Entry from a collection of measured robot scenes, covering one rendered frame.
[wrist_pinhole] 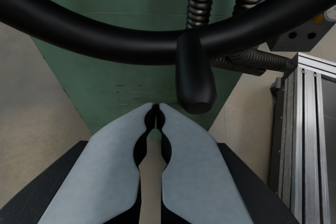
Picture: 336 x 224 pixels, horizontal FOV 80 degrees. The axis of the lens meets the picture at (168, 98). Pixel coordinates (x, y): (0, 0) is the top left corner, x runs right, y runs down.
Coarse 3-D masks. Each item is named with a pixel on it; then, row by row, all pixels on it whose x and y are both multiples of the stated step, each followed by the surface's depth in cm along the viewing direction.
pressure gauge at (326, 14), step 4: (332, 8) 28; (324, 12) 28; (328, 12) 28; (332, 12) 28; (316, 16) 31; (320, 16) 31; (324, 16) 28; (328, 16) 29; (332, 16) 29; (312, 20) 32; (316, 20) 32; (320, 20) 32; (328, 20) 29; (332, 20) 29
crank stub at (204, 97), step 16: (192, 32) 14; (192, 48) 13; (176, 64) 13; (192, 64) 12; (208, 64) 13; (176, 80) 12; (192, 80) 11; (208, 80) 12; (176, 96) 12; (192, 96) 11; (208, 96) 11; (192, 112) 12
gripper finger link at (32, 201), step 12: (84, 144) 9; (60, 156) 8; (72, 156) 8; (48, 168) 7; (60, 168) 7; (36, 180) 7; (48, 180) 7; (60, 180) 7; (24, 192) 6; (36, 192) 6; (48, 192) 6; (12, 204) 6; (24, 204) 6; (36, 204) 6; (48, 204) 6; (0, 216) 6; (12, 216) 6; (24, 216) 6; (36, 216) 6
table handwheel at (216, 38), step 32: (0, 0) 11; (32, 0) 12; (288, 0) 13; (320, 0) 12; (32, 32) 13; (64, 32) 14; (96, 32) 14; (128, 32) 15; (160, 32) 16; (224, 32) 15; (256, 32) 14; (160, 64) 17
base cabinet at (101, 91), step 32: (64, 0) 31; (96, 0) 31; (128, 0) 32; (160, 0) 32; (224, 0) 32; (64, 64) 43; (96, 64) 43; (128, 64) 43; (96, 96) 53; (128, 96) 54; (160, 96) 55; (224, 96) 57; (96, 128) 70
